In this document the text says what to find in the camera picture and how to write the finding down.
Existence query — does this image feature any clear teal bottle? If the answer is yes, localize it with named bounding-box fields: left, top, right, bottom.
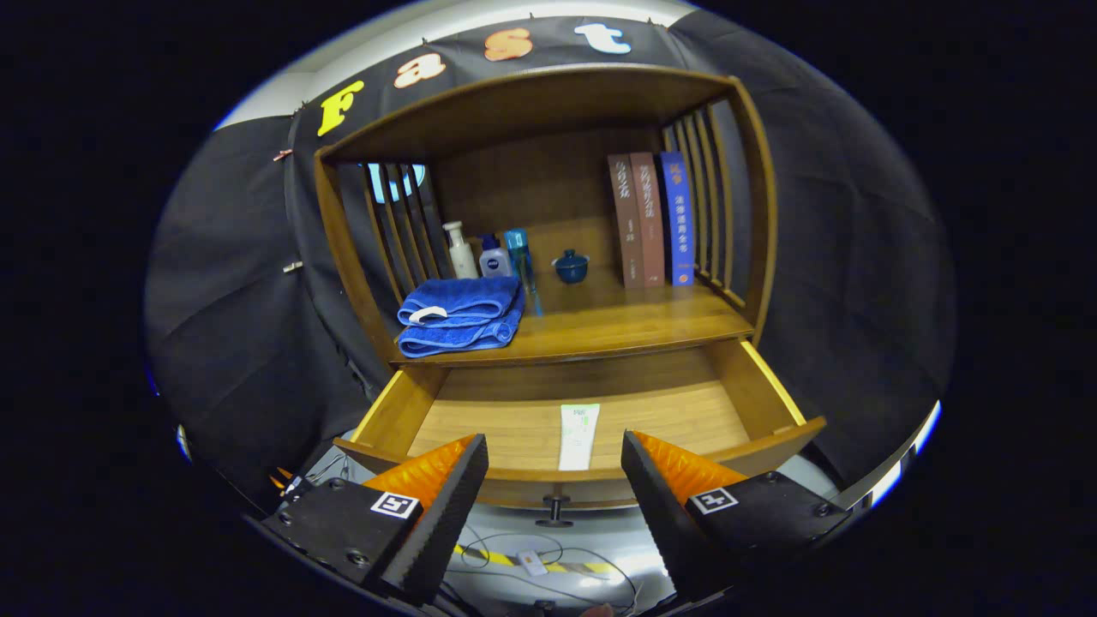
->
left=503, top=228, right=541, bottom=301

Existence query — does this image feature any wooden countertop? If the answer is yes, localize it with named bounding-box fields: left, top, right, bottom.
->
left=390, top=261, right=755, bottom=369

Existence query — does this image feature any white pump bottle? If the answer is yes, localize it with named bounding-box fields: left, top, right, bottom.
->
left=443, top=221, right=479, bottom=279

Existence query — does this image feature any yellow black floor tape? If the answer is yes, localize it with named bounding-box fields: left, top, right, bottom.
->
left=454, top=544, right=620, bottom=577

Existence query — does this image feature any wooden cabinet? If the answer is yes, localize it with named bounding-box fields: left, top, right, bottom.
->
left=313, top=62, right=779, bottom=371

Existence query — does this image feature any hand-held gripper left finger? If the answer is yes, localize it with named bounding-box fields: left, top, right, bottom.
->
left=261, top=433, right=489, bottom=605

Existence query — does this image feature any blue book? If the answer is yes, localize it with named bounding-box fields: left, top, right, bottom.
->
left=659, top=151, right=695, bottom=287

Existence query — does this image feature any reddish brown book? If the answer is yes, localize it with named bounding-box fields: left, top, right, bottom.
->
left=630, top=152, right=667, bottom=287

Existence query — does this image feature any black backdrop cloth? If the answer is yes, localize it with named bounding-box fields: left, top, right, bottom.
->
left=144, top=9, right=959, bottom=515

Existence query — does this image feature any white tube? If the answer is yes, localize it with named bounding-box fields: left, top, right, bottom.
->
left=558, top=403, right=601, bottom=472

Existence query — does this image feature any folded blue towel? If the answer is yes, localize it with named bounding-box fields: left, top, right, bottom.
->
left=396, top=276, right=525, bottom=359

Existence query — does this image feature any white bottle with blue cap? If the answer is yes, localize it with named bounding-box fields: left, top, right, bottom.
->
left=478, top=234, right=513, bottom=278

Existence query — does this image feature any dark brown book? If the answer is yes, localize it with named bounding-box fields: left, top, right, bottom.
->
left=608, top=153, right=645, bottom=289

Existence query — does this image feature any wooden drawer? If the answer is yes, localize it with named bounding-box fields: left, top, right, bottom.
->
left=333, top=338, right=828, bottom=528

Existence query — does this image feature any black floor cable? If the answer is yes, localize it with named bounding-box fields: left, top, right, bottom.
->
left=454, top=527, right=639, bottom=614

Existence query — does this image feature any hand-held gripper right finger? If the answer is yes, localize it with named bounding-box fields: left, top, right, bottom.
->
left=620, top=428, right=854, bottom=601

